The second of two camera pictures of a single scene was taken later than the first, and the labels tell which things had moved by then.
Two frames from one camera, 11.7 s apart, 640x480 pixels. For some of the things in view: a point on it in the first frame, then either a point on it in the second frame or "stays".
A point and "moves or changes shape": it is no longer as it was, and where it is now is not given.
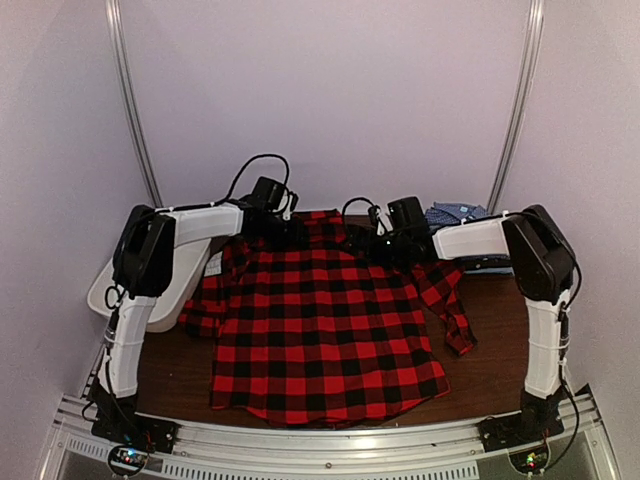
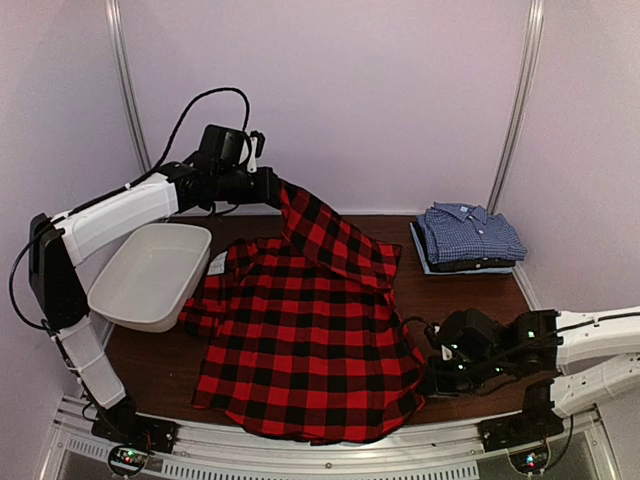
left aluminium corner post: (113, 11) stays
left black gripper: (293, 239) -> (266, 189)
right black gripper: (358, 233) -> (438, 386)
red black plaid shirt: (319, 328) moves or changes shape
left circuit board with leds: (127, 459) stays
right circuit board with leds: (532, 459) stays
